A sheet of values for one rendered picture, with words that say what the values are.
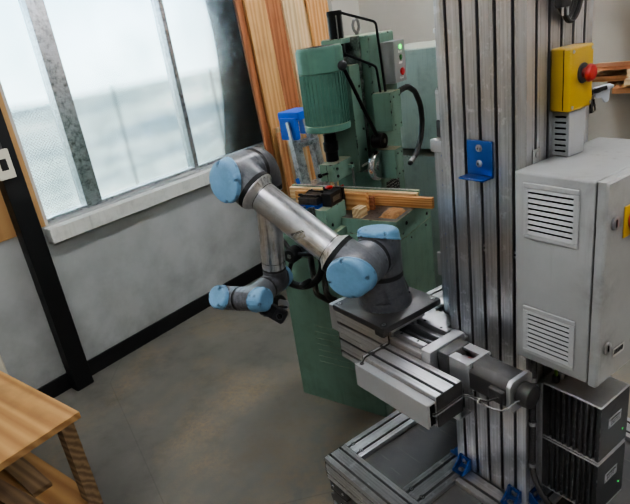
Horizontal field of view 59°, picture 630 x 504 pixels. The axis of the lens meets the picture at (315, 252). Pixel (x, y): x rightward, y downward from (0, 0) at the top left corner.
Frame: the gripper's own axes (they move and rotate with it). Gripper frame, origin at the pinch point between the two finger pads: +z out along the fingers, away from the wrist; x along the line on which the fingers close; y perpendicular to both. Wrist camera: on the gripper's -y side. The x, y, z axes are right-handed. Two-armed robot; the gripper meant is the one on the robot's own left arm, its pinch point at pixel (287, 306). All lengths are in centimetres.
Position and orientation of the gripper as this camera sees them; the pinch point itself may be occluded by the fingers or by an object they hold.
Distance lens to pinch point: 201.3
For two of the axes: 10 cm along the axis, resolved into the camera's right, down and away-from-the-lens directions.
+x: -4.9, 8.5, 1.9
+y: -6.8, -5.1, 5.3
